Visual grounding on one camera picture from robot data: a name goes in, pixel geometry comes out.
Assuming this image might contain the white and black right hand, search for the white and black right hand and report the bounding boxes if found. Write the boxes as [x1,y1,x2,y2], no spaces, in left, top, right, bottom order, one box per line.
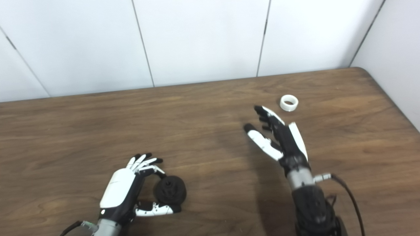
[243,105,310,174]

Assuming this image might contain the white and black left hand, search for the white and black left hand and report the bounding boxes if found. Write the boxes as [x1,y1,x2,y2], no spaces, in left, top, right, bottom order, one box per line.
[99,153,181,226]

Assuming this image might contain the white plastic ring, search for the white plastic ring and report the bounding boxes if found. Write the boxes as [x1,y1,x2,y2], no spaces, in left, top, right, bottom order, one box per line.
[280,95,299,112]

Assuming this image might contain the round black plastic part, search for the round black plastic part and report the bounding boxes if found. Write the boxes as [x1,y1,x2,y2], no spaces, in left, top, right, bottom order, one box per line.
[154,176,187,205]

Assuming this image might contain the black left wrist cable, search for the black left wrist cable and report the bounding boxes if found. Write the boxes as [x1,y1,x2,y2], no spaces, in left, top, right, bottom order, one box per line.
[60,221,99,236]

